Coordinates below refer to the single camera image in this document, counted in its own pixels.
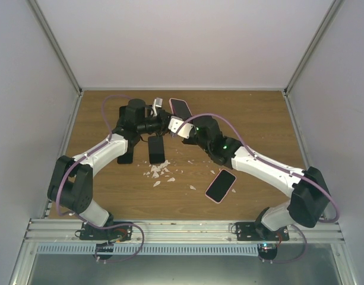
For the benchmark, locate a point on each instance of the black phone case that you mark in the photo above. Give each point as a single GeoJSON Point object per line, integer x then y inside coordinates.
{"type": "Point", "coordinates": [122, 113]}

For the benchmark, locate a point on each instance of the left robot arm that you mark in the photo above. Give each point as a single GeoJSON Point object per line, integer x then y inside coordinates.
{"type": "Point", "coordinates": [71, 184]}

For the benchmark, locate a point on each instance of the aluminium front rail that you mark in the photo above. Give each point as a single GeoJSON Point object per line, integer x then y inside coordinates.
{"type": "Point", "coordinates": [171, 231]}

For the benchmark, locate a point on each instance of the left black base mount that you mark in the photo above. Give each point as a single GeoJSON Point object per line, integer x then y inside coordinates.
{"type": "Point", "coordinates": [120, 233]}

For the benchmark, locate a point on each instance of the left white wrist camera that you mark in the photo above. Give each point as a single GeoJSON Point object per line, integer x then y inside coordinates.
{"type": "Point", "coordinates": [157, 104]}

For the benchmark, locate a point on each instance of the white debris pile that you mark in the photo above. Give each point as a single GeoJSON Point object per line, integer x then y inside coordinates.
{"type": "Point", "coordinates": [168, 175]}

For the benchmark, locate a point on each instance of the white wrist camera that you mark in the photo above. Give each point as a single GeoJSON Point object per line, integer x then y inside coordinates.
{"type": "Point", "coordinates": [157, 104]}
{"type": "Point", "coordinates": [177, 127]}

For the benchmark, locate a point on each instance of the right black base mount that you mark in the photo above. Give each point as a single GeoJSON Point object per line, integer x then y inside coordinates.
{"type": "Point", "coordinates": [248, 231]}

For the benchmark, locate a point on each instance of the black phone face down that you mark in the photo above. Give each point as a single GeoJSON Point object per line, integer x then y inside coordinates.
{"type": "Point", "coordinates": [156, 150]}

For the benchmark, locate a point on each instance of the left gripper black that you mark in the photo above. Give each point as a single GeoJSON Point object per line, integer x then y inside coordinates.
{"type": "Point", "coordinates": [164, 119]}

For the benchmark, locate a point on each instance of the black phone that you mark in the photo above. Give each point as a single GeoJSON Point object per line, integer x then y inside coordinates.
{"type": "Point", "coordinates": [126, 158]}

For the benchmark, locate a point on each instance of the grey slotted cable duct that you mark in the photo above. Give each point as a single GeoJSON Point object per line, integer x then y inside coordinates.
{"type": "Point", "coordinates": [151, 249]}

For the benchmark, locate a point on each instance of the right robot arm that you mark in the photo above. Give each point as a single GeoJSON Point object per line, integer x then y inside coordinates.
{"type": "Point", "coordinates": [306, 190]}

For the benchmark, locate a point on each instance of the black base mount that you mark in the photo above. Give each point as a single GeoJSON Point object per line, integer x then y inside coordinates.
{"type": "Point", "coordinates": [248, 231]}
{"type": "Point", "coordinates": [120, 233]}

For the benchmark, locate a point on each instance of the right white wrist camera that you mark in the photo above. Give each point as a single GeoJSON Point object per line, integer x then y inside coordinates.
{"type": "Point", "coordinates": [177, 127]}

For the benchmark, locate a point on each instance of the pink case phone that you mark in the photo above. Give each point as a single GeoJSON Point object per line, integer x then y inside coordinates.
{"type": "Point", "coordinates": [180, 108]}
{"type": "Point", "coordinates": [220, 186]}

